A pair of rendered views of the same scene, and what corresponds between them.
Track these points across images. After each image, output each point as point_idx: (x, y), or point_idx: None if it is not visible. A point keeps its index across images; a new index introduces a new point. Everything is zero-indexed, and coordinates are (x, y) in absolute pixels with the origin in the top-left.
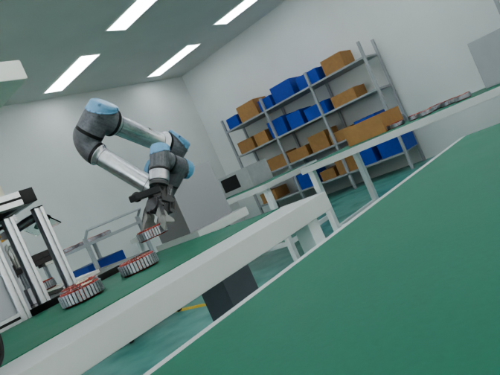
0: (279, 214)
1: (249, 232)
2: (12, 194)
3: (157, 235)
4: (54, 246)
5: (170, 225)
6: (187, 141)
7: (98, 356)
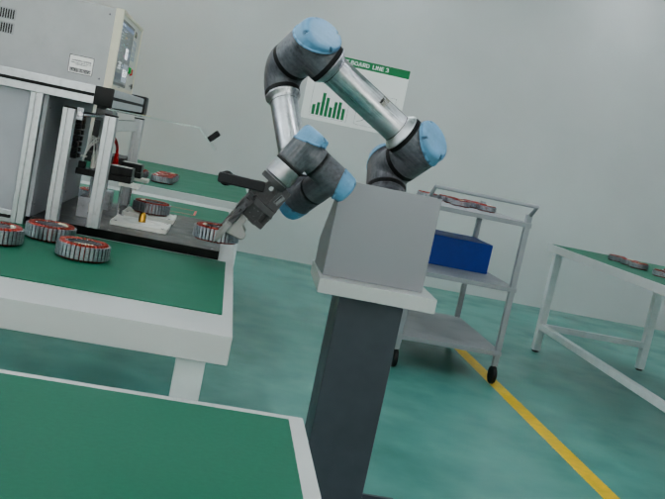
0: (139, 314)
1: (58, 300)
2: (86, 85)
3: (206, 240)
4: (99, 170)
5: (323, 247)
6: (433, 152)
7: None
